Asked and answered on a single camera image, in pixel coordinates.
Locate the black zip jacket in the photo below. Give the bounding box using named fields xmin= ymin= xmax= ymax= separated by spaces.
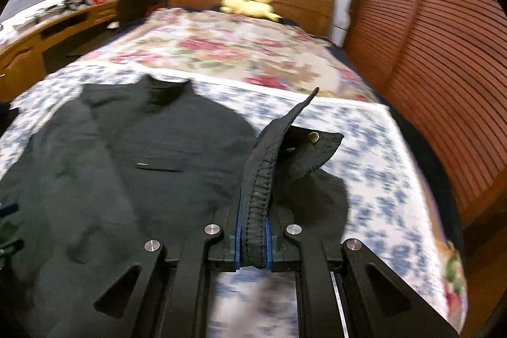
xmin=1 ymin=76 xmax=348 ymax=337

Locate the wooden desk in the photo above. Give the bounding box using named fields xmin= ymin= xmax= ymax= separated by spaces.
xmin=1 ymin=0 xmax=118 ymax=101

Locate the dark wooden chair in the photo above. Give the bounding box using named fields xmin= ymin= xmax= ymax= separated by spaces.
xmin=116 ymin=0 xmax=152 ymax=29

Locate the red floral beige quilt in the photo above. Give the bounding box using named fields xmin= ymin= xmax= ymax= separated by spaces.
xmin=79 ymin=9 xmax=468 ymax=328

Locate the wooden louvered wardrobe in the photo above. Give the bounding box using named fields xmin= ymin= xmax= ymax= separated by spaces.
xmin=344 ymin=0 xmax=506 ymax=226

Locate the yellow plush toy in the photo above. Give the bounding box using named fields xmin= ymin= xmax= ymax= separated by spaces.
xmin=220 ymin=0 xmax=282 ymax=22

